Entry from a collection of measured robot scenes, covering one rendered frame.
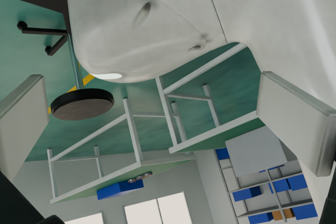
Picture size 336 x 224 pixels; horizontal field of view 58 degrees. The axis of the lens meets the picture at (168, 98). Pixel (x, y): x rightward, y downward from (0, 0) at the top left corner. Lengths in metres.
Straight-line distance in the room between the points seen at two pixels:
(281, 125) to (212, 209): 7.56
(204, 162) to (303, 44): 7.42
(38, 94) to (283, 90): 0.13
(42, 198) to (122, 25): 4.99
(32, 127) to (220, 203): 7.42
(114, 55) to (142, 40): 0.03
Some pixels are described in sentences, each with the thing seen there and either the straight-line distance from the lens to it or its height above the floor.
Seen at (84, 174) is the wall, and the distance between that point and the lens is 5.63.
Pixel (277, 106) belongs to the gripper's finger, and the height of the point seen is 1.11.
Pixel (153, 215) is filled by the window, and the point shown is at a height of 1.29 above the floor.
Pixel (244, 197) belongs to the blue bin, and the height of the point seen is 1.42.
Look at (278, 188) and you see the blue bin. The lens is 6.20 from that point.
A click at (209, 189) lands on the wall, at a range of 7.67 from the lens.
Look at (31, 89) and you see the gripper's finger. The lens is 0.17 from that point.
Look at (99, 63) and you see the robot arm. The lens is 0.31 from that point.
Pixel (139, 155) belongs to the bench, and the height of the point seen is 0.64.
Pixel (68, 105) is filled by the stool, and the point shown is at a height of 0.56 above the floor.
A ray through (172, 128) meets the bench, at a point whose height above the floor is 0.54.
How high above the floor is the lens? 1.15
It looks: 19 degrees down
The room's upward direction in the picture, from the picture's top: 164 degrees clockwise
